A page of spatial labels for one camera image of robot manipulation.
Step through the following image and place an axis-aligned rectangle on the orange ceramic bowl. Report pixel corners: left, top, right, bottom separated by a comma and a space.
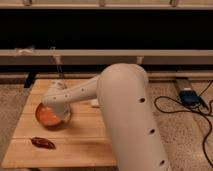
35, 103, 71, 127

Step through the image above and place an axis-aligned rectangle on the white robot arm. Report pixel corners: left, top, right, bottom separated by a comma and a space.
42, 63, 172, 171

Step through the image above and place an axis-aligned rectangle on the small white packet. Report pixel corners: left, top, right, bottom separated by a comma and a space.
91, 99, 99, 108

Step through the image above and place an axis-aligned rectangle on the blue power adapter box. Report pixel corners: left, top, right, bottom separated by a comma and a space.
179, 88, 200, 107

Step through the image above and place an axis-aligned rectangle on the black cable on floor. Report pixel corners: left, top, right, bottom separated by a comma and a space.
153, 79, 213, 169

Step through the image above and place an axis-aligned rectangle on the black table leg bracket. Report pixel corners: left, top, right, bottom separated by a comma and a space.
24, 72, 37, 88

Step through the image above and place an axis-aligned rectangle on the long grey metal rail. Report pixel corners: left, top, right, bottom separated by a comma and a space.
0, 49, 213, 65

